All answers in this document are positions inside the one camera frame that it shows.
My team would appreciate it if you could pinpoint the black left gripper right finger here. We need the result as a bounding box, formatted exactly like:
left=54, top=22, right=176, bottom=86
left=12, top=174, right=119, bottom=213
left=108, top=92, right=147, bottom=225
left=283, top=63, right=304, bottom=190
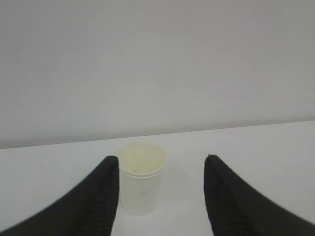
left=203, top=155, right=315, bottom=236

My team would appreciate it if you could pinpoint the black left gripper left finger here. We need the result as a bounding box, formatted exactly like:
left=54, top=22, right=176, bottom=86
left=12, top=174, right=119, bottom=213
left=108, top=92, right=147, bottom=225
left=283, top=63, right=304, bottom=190
left=1, top=156, right=119, bottom=236

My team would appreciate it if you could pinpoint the white paper cup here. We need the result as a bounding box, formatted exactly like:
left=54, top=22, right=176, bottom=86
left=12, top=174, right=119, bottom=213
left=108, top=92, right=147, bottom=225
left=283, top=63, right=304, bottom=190
left=116, top=141, right=167, bottom=216

